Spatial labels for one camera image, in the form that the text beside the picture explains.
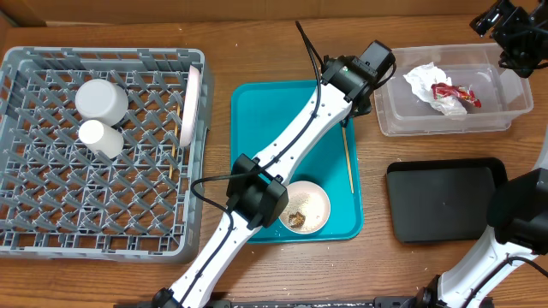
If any white napkin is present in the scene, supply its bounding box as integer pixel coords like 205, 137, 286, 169
403, 62, 467, 116

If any red snack wrapper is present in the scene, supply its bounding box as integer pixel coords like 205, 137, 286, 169
431, 83, 482, 108

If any white round plate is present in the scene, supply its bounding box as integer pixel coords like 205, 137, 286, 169
179, 66, 200, 147

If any white cup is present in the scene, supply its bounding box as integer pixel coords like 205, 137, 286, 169
78, 120, 123, 159

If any pale green bowl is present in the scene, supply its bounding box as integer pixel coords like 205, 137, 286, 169
75, 79, 128, 127

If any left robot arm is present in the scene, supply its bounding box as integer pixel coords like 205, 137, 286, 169
152, 38, 394, 308

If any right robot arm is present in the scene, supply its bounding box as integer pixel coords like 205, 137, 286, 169
403, 0, 547, 308

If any clear plastic bin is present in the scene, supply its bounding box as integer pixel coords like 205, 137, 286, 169
374, 43, 533, 136

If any teal plastic tray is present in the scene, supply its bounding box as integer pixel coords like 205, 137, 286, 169
230, 80, 364, 244

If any pink bowl with scraps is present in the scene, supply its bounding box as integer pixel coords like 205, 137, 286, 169
279, 181, 331, 234

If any black tray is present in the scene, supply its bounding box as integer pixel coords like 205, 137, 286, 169
386, 157, 508, 244

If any brown food scrap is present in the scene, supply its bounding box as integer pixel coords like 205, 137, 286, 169
288, 211, 306, 229

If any grey dish rack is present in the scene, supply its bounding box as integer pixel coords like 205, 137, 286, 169
1, 46, 214, 263

